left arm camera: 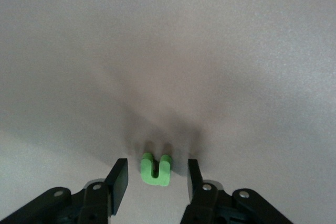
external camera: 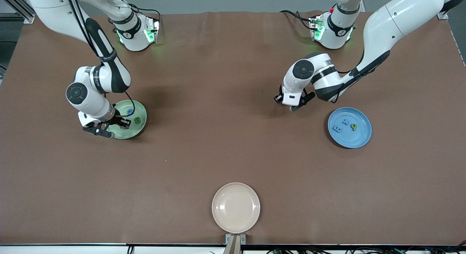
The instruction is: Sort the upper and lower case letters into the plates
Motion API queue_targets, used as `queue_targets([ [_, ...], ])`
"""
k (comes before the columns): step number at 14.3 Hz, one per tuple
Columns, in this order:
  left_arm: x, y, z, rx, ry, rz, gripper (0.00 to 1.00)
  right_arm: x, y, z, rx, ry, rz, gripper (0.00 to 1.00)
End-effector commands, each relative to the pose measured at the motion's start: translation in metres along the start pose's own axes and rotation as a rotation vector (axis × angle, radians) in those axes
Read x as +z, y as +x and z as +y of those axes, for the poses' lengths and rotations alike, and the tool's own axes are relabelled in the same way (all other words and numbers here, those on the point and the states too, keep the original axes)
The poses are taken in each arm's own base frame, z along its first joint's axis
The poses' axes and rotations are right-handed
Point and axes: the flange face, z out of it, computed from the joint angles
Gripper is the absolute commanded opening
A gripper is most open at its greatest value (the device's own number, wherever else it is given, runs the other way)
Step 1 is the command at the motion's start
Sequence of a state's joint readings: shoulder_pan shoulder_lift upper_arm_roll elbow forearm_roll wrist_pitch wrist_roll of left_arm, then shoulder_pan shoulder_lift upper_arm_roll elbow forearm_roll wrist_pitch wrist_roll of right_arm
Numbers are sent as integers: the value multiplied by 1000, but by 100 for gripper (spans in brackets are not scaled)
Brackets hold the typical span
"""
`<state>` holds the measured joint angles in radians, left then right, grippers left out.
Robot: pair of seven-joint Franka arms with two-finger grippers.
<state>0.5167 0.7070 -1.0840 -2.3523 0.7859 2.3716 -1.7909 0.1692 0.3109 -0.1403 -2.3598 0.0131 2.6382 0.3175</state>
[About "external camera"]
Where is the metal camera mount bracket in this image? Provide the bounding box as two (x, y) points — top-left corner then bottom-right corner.
(225, 234), (246, 254)

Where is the brown table mat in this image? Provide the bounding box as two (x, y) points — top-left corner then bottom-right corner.
(0, 11), (466, 246)

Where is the blue plate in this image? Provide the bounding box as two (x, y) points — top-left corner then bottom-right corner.
(328, 107), (372, 149)

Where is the light green plate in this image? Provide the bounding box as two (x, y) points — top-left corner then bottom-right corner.
(107, 99), (148, 140)

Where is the beige plate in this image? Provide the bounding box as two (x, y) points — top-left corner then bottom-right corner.
(212, 182), (261, 234)

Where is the black arm base cable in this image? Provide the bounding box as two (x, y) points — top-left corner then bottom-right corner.
(127, 1), (162, 28)
(280, 9), (317, 30)

